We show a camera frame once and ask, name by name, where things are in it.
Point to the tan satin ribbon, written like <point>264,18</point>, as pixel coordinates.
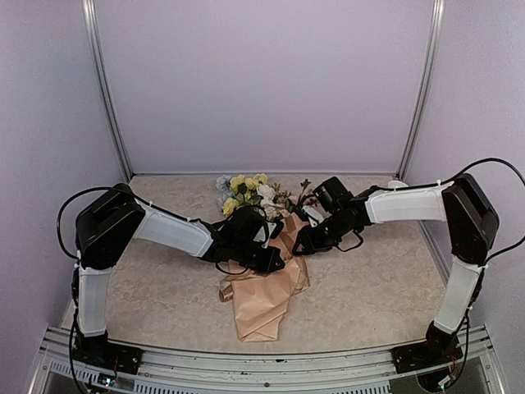
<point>226,292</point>

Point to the pink fake flower stem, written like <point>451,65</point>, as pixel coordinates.
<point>305,193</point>

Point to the white rose fake flower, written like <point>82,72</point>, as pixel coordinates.
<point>267,195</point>

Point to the aluminium frame post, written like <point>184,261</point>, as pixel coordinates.
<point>424,87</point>
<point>96,49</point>

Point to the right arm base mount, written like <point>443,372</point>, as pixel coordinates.
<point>421,355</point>

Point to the yellow rose fake flower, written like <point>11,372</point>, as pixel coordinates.
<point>245,191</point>

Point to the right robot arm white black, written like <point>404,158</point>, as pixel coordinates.
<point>458,201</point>

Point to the beige wrapping paper sheet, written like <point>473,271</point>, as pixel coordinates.
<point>261,301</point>

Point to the blue hydrangea fake flower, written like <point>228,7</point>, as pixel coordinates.
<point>223,188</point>

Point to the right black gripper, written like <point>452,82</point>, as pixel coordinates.
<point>311,244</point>

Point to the front aluminium rail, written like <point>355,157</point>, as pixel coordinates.
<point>162,370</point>

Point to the right aluminium frame post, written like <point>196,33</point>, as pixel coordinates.
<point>424,87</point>

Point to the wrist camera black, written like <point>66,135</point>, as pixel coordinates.
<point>332,196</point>
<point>250,225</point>

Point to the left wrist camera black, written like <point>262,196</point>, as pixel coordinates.
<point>250,225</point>

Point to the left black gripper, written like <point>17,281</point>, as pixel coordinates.
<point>267,267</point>

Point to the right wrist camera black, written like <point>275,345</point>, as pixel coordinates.
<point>332,196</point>

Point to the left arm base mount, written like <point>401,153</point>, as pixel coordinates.
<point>109,355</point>

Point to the light blue mug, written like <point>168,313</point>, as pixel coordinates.
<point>396,184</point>

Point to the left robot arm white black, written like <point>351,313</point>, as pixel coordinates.
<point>104,229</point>

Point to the left aluminium frame post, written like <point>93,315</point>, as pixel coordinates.
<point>96,49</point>

